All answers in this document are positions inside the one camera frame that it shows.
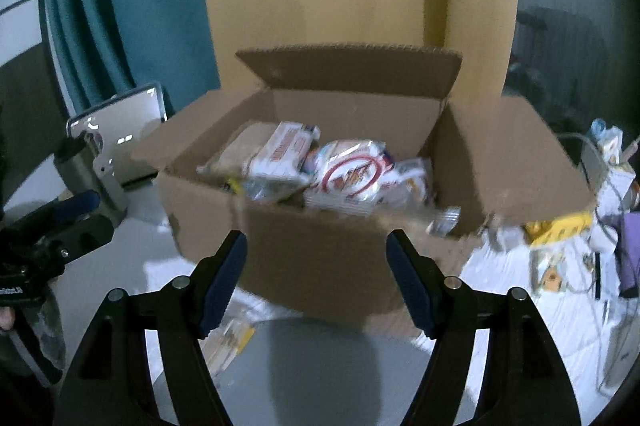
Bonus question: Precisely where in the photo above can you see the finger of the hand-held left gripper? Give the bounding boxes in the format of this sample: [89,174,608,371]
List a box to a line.
[12,189,102,233]
[35,215,116,265]

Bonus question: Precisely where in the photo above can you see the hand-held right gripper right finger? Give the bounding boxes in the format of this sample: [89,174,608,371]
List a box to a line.
[385,229,586,426]

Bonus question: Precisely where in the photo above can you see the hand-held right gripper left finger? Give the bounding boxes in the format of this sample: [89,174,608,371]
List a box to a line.
[52,229,249,426]

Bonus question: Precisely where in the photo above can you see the yellow-edged silver snack packet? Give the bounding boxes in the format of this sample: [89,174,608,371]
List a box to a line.
[202,300,257,380]

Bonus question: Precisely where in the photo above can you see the clear silver snack packet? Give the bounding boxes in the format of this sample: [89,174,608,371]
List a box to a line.
[425,205,462,238]

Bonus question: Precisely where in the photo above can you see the brown cardboard box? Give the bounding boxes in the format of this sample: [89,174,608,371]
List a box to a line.
[131,45,599,333]

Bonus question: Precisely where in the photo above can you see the white orange snack packet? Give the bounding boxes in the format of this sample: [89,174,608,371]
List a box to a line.
[384,157,434,208]

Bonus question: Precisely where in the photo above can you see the blue white red-ring snack packet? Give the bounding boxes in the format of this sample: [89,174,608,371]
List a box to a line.
[304,139,397,208]

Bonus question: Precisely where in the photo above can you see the beige snack packet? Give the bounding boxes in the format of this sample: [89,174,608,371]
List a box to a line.
[196,121,282,178]

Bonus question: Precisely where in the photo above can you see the white red-print snack packet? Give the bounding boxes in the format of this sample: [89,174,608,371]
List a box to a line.
[240,121,322,180]

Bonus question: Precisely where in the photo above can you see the grey tablet stand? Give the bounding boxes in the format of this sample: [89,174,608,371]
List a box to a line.
[54,139,129,227]

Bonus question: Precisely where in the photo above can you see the grey tablet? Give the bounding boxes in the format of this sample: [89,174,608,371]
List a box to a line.
[66,82,168,188]

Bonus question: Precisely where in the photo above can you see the small white orange packet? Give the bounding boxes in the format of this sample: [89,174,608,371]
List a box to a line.
[531,251,567,295]

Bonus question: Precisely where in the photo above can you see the yellow packet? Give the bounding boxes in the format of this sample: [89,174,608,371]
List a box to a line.
[524,211,597,248]

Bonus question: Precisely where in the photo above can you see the purple cloth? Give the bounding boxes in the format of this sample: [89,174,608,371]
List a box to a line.
[616,211,640,298]

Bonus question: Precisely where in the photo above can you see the white blue bottle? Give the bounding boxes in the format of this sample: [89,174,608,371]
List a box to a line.
[590,119,624,168]

